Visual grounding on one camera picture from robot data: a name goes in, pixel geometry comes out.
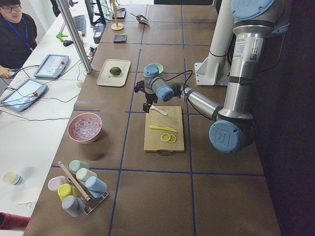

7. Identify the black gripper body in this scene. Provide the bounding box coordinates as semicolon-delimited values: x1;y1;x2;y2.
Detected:
133;80;158;105

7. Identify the mint green bowl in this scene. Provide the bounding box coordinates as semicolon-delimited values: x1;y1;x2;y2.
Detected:
150;62;164;74

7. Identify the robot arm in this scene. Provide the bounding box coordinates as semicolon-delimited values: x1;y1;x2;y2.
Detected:
134;0;292;153

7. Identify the white spoon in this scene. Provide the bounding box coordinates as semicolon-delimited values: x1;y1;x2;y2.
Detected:
150;105;168;116

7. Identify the pink bowl with ice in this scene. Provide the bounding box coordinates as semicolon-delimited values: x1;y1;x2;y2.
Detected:
67;113;102;144

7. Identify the green avocado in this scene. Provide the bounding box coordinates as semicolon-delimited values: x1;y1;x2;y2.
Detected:
109;66;122;76

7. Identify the white tray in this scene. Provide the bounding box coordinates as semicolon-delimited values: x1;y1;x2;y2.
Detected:
96;59;131;87

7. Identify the yellow plastic knife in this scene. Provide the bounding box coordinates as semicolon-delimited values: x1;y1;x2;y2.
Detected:
150;125;178;133

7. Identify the wooden cutting board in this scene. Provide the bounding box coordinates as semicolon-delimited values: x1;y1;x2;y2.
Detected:
144;106;185;155

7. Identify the lemon slice lower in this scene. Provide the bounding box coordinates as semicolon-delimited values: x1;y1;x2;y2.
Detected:
168;134;177;143

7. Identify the grey folded cloth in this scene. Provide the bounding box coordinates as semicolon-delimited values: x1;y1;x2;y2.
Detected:
113;34;127;43

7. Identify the wooden mug stand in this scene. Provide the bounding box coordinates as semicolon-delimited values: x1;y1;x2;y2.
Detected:
111;0;124;31

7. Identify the steel scoop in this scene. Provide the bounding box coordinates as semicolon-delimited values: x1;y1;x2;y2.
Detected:
130;12;150;25

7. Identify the black keyboard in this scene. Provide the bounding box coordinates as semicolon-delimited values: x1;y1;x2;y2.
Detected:
72;15;86;37

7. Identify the teach pendant far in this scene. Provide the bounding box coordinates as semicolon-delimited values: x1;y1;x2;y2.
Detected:
34;54;69;80

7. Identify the teach pendant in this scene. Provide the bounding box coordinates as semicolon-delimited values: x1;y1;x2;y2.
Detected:
0;79;48;112
34;54;69;80

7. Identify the white cup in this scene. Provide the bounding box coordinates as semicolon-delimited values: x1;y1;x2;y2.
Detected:
76;168;97;184

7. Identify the green cup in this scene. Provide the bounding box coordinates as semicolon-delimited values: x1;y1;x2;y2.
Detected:
68;160;90;174

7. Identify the blue cup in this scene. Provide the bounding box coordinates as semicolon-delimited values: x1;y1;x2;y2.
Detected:
85;176;107;198

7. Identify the teach pendant near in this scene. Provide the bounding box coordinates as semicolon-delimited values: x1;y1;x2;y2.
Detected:
0;79;48;112

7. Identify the yellow cup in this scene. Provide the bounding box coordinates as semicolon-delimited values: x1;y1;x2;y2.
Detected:
57;183;78;201

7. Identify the pink cup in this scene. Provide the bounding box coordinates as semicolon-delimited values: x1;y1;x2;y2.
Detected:
47;176;68;192

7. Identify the grey cup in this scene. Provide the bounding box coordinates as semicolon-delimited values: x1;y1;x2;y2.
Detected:
62;195;86;217

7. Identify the person in black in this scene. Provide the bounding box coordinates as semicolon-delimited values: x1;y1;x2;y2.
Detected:
0;0;37;79

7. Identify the paper cup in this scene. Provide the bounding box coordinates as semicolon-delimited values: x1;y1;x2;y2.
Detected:
2;171;24;186

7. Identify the red object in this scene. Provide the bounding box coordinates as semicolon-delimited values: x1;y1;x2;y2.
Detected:
0;212;31;231

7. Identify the white pillar mount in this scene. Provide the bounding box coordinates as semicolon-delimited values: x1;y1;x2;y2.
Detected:
194;0;234;86

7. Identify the cup rack with wooden handle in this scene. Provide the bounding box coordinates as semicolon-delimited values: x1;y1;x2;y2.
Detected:
58;161;109;215

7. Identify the aluminium frame post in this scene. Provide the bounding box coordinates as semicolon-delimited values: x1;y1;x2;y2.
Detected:
56;0;93;74

